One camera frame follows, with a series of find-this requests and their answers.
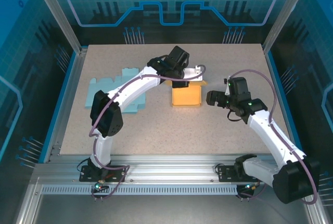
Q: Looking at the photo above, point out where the yellow paper box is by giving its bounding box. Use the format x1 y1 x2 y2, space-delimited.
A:
168 78 208 108

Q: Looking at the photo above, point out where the light blue paper box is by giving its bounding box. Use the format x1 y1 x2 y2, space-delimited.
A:
84 67 148 115

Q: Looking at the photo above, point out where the small connector with green light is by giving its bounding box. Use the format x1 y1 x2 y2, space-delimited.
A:
93 179 109 191
241 182 261 192

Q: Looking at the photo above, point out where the grey metal bottom panel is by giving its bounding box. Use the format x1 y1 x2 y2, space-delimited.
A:
15 177 326 224

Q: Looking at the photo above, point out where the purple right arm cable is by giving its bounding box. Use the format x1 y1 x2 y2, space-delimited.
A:
225 69 319 206

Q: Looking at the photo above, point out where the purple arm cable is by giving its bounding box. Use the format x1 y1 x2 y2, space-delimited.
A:
88 64 208 201
225 69 319 206

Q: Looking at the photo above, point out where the blue aluminium table side rail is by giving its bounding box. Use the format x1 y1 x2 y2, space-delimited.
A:
39 48 88 164
264 48 309 164

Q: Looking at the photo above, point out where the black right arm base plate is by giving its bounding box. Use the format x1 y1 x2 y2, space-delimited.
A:
215 165 266 183

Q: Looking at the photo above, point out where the aluminium frame rail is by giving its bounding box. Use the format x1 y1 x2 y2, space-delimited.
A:
30 154 314 186

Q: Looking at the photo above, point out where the aluminium frame post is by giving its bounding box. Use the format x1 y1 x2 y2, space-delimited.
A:
262 0 314 53
28 0 88 55

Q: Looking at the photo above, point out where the slotted grey cable duct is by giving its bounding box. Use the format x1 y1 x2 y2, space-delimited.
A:
40 184 240 195

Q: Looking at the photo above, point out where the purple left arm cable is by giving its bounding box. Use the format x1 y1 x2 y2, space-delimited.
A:
88 64 208 201

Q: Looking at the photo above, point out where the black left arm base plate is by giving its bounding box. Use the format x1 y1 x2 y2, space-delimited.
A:
79 165 129 183

